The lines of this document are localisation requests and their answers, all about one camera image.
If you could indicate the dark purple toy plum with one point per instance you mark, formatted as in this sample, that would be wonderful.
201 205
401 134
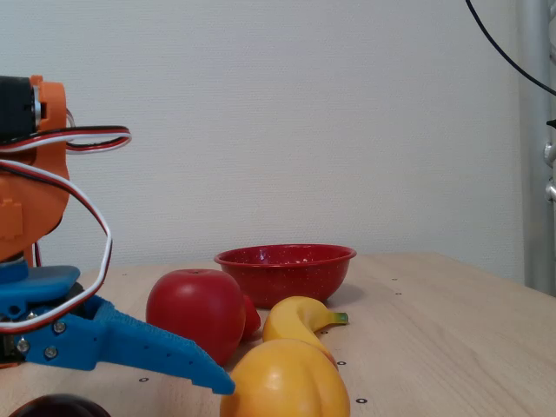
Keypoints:
56 407

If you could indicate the shiny metal fitting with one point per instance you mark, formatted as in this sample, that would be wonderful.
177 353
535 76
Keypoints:
551 152

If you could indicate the yellow toy banana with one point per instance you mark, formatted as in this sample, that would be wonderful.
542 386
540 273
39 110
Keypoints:
295 319

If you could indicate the red toy strawberry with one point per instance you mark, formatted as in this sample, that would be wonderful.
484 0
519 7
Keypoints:
252 319

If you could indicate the red toy apple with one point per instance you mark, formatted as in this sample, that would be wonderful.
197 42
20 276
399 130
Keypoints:
195 304

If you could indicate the grey vertical metal pole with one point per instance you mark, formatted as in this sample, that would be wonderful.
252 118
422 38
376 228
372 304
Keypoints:
532 195

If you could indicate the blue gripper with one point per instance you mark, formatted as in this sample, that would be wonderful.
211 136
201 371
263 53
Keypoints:
93 336

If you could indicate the yellow orange toy peach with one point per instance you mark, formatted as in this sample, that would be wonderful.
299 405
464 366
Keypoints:
282 386

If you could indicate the red speckled enamel bowl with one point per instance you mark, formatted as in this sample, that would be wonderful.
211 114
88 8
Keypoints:
286 278

